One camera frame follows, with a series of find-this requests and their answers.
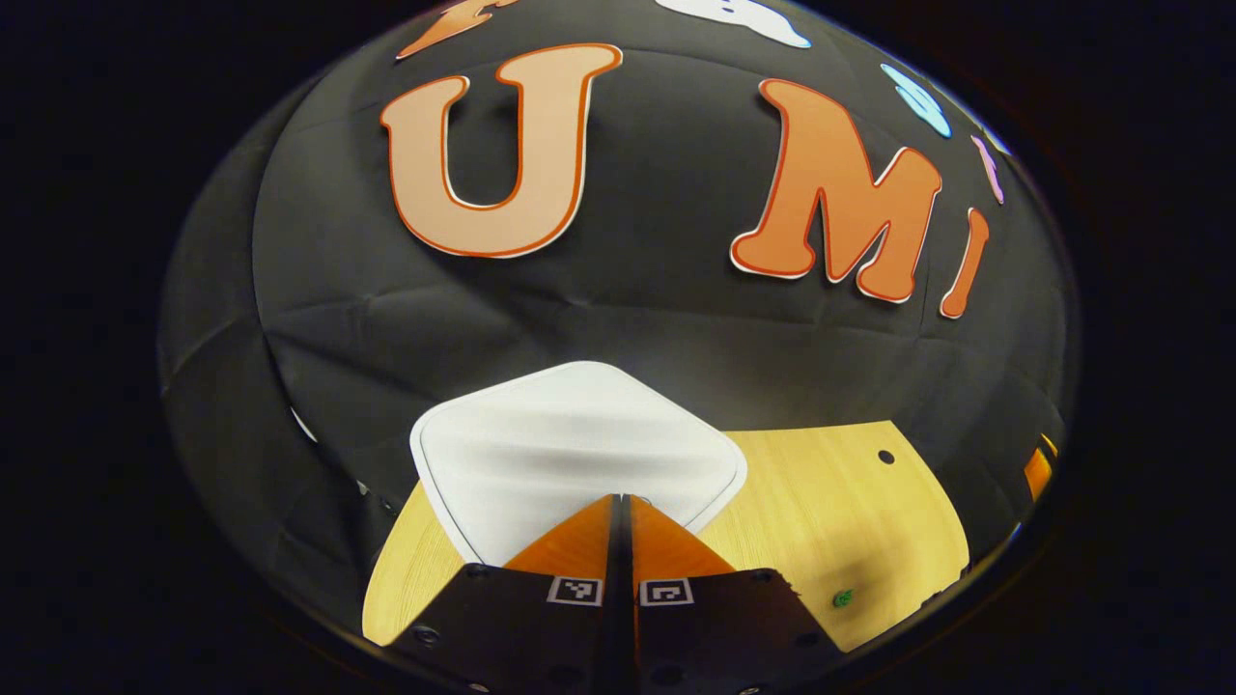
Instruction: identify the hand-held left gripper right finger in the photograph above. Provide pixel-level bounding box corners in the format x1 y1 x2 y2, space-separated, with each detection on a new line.
623 493 849 695

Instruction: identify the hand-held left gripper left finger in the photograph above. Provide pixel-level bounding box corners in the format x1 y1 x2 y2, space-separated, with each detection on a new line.
384 493 621 695

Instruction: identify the white desktop garbage bin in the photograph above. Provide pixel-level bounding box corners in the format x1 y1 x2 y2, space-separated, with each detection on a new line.
409 360 749 568

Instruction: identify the wooden desktop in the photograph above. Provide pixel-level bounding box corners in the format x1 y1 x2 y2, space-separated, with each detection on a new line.
362 420 971 653

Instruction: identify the black backdrop cloth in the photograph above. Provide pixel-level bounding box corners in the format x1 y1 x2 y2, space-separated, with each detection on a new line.
159 0 1078 628

